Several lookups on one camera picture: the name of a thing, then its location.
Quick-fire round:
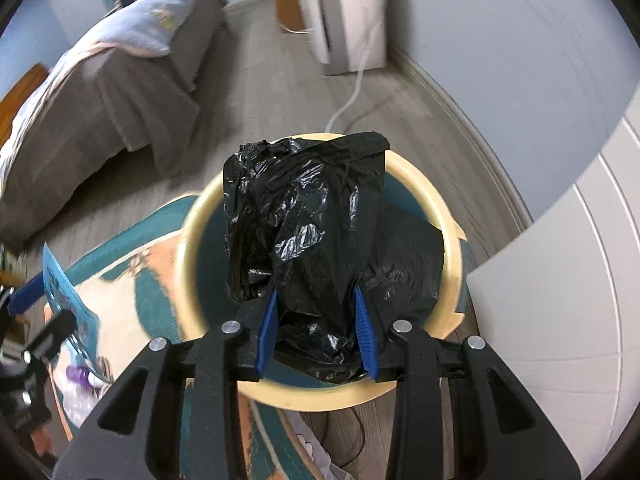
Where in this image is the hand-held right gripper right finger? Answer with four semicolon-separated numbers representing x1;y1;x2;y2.
354;286;584;480

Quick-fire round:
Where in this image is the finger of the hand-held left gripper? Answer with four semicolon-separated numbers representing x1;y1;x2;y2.
9;269;52;317
22;309;77;362

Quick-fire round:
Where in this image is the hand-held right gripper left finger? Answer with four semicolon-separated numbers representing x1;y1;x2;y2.
51;284;279;480

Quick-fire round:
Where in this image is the blue plastic blister tray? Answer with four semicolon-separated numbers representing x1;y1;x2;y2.
42;242;104;362

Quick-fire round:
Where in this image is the yellow-rimmed teal trash bin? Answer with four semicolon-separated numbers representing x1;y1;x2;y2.
177;132;469;414

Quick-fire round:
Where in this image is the black garbage bag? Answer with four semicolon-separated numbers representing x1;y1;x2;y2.
222;130;446;386

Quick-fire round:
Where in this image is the purple wrapper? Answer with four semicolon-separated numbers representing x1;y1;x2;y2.
66;365;101;389

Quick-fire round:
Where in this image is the clear plastic bag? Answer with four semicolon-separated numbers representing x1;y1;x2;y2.
60;382;108;428

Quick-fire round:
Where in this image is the teal and orange rug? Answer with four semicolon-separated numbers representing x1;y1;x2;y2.
42;192;342;480

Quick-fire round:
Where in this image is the bed with floral duvet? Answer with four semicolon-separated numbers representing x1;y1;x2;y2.
0;0;232;249

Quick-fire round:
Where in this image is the white panelled door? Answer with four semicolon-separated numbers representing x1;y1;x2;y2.
466;110;640;480

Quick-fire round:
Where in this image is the wooden bed headboard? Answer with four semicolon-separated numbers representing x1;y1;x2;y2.
0;62;51;122

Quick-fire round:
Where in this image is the white air purifier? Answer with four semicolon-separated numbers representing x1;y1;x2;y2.
287;0;389;77

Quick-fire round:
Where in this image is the black cable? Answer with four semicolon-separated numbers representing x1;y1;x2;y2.
322;404;372;467

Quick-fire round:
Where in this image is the white power cable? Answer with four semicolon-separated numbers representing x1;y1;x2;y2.
325;24;382;134

